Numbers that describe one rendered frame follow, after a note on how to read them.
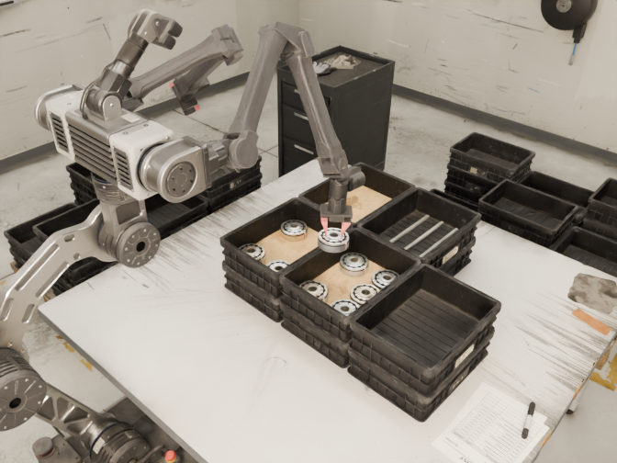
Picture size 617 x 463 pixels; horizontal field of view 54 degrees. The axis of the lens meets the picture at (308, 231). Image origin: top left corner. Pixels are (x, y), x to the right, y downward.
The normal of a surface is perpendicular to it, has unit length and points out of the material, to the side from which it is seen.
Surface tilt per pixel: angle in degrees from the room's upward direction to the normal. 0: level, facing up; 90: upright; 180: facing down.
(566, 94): 90
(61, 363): 0
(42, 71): 90
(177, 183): 90
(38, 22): 90
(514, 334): 0
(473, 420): 0
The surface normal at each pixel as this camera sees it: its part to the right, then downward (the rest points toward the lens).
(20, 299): 0.75, 0.39
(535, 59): -0.66, 0.42
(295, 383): 0.02, -0.82
